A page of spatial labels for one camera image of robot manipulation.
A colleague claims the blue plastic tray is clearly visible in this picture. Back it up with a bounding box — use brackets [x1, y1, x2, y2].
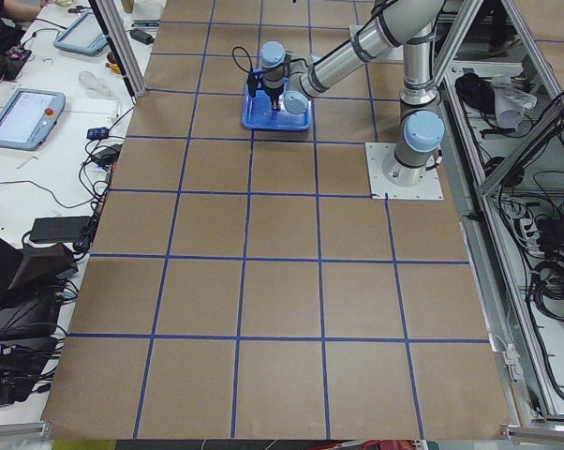
[241, 80, 312, 131]

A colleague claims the teach pendant far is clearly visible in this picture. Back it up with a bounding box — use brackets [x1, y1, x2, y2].
[53, 11, 108, 56]

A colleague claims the aluminium frame post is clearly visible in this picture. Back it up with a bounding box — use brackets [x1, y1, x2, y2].
[89, 0, 146, 98]

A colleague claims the teach pendant near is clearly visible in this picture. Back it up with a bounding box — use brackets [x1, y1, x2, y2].
[0, 88, 66, 151]

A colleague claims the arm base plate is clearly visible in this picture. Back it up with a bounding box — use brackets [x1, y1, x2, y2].
[364, 142, 444, 201]

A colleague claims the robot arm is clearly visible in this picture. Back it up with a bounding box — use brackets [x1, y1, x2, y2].
[246, 0, 445, 188]

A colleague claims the teach pendant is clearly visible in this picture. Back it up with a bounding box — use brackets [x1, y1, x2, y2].
[0, 88, 66, 151]
[53, 11, 108, 56]

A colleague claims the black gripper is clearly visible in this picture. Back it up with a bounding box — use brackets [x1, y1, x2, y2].
[262, 79, 284, 112]

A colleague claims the black power adapter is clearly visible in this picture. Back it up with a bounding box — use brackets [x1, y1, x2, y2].
[129, 29, 155, 45]

